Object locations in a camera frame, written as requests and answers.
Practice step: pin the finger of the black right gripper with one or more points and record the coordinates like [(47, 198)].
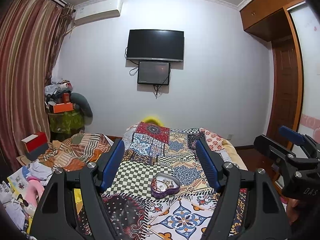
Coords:
[(308, 145), (280, 155)]

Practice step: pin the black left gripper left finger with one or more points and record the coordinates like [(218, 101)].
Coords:
[(93, 180)]

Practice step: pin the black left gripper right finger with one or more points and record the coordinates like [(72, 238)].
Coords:
[(225, 178)]

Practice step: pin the striped brown orange blanket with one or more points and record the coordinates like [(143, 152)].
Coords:
[(75, 152)]

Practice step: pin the brown wooden door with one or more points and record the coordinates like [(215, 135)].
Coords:
[(285, 92)]

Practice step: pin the colourful patchwork bedspread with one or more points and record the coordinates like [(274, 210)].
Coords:
[(149, 149)]

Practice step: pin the purple heart-shaped tin box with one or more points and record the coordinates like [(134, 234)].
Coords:
[(163, 185)]

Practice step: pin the green patterned covered stand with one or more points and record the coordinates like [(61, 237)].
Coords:
[(66, 122)]

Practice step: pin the yellow plush toy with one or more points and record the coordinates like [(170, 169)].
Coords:
[(151, 119)]

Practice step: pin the pink cloth item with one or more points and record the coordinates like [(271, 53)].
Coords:
[(34, 191)]

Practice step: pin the red white box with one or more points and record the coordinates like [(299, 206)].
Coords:
[(34, 141)]

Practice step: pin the orange box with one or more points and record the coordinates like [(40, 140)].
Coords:
[(60, 108)]

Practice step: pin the dark grey plush pillow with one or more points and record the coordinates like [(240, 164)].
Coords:
[(84, 106)]

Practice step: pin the brown wooden wardrobe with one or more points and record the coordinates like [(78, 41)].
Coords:
[(271, 21)]

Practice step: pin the striped red brown curtain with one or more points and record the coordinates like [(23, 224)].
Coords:
[(32, 33)]

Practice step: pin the small wall-mounted monitor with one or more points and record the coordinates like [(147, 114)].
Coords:
[(153, 73)]

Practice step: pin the large black wall television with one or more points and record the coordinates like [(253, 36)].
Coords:
[(153, 44)]

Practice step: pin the white wall air conditioner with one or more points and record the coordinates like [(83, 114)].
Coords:
[(98, 11)]

